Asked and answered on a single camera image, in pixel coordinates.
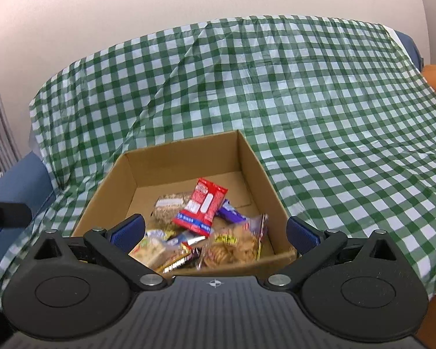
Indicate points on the clear nut brittle pack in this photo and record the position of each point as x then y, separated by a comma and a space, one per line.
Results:
168, 206

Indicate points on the blue sofa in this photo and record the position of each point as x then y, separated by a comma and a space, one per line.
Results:
25, 191

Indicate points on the red snack packet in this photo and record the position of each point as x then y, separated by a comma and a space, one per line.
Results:
198, 214

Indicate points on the brown cardboard box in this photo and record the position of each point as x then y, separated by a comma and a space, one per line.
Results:
139, 177

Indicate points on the green white checkered cloth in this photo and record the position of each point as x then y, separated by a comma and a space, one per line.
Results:
339, 116

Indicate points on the clear bag of round crackers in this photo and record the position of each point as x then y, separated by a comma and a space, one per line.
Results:
236, 244

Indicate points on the clear peanut snack pack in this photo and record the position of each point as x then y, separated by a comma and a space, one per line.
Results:
152, 250

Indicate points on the purple candy wrapper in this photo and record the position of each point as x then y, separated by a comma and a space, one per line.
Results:
230, 214

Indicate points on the purple silver snack pouch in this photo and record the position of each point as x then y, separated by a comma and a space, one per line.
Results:
187, 237

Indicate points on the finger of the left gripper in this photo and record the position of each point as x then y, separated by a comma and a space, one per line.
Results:
14, 215

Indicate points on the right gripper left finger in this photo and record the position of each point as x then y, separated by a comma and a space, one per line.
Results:
112, 248

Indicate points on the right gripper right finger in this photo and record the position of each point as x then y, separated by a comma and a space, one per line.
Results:
315, 249

